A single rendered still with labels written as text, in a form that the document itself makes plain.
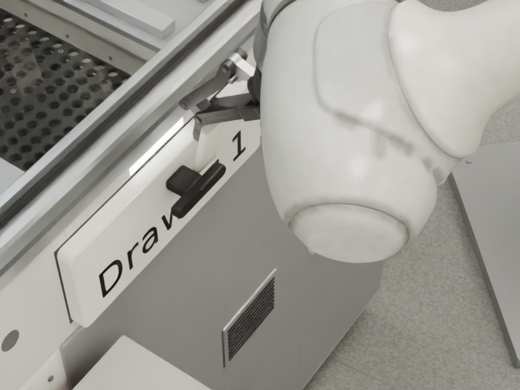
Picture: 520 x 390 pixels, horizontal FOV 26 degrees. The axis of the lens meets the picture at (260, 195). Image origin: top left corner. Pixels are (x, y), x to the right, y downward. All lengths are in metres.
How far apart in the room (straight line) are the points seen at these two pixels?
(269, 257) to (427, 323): 0.68
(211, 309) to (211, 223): 0.16
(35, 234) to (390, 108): 0.41
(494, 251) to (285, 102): 1.50
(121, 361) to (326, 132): 0.53
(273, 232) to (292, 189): 0.77
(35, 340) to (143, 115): 0.23
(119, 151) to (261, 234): 0.42
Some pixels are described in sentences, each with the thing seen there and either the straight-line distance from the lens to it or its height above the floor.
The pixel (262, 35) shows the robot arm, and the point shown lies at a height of 1.14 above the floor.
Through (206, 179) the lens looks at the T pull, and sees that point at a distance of 1.07.
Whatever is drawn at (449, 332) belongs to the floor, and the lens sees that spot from 2.08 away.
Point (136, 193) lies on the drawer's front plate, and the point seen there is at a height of 0.93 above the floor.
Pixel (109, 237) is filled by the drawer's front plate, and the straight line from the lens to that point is 1.03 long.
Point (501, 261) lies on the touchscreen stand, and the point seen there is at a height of 0.03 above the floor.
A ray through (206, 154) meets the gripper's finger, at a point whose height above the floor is 0.93.
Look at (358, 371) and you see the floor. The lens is 2.01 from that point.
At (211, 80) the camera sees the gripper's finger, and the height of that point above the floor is 1.04.
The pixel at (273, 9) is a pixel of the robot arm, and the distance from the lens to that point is 0.76.
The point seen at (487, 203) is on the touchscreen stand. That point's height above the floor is 0.03.
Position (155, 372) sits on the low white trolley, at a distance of 1.12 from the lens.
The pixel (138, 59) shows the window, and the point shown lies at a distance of 1.01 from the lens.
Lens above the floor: 1.72
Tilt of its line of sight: 50 degrees down
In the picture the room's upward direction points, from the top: straight up
